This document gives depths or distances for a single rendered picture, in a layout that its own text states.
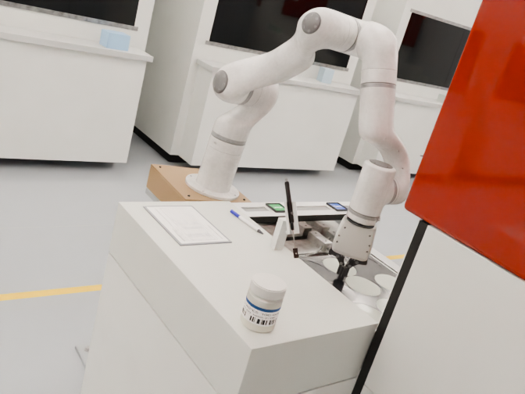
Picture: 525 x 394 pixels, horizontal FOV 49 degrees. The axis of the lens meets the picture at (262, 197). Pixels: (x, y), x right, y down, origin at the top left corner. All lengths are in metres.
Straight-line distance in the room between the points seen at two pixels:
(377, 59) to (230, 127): 0.58
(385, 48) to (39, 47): 2.86
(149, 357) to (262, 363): 0.39
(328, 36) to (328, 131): 3.98
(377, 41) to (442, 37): 5.15
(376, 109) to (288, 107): 3.65
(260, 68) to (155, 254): 0.69
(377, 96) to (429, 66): 5.14
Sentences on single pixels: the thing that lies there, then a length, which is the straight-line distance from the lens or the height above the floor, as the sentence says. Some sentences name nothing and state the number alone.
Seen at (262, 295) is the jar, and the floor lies 1.05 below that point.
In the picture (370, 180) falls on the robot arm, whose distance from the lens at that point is 1.48.
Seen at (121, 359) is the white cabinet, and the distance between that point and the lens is 1.59.
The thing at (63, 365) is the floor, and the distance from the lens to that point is 2.52.
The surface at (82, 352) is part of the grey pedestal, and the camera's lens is 2.57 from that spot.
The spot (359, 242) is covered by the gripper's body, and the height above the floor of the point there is 1.02.
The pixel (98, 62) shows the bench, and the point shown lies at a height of 0.79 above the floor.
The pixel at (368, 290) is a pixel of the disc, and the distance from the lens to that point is 1.61.
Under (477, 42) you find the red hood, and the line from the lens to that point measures 1.19.
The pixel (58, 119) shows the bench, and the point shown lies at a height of 0.38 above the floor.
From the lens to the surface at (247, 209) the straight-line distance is 1.72.
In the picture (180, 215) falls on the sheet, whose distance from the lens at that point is 1.53.
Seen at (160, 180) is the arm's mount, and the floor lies 0.88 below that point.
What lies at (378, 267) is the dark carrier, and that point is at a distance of 1.77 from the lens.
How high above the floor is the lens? 1.57
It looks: 19 degrees down
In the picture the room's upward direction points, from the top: 16 degrees clockwise
